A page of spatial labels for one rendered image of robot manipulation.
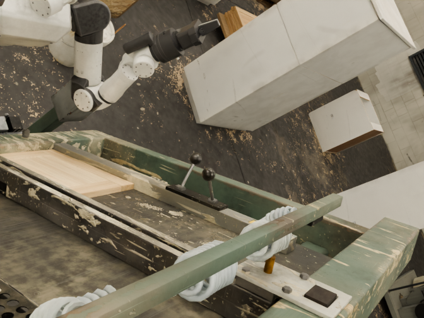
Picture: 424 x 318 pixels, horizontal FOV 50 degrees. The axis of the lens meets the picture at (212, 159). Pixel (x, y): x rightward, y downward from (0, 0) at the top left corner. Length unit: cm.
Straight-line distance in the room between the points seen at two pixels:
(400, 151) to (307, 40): 596
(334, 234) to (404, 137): 797
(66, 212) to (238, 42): 301
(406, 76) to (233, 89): 600
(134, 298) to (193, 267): 9
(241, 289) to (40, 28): 92
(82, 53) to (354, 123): 497
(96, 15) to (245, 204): 76
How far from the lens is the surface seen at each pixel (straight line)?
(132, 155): 180
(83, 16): 150
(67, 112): 197
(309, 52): 360
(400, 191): 478
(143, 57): 143
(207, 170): 124
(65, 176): 148
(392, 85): 953
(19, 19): 136
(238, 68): 389
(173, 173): 168
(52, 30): 143
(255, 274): 83
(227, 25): 531
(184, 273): 45
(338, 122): 628
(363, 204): 489
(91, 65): 158
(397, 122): 940
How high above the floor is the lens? 222
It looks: 33 degrees down
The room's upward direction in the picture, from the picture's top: 63 degrees clockwise
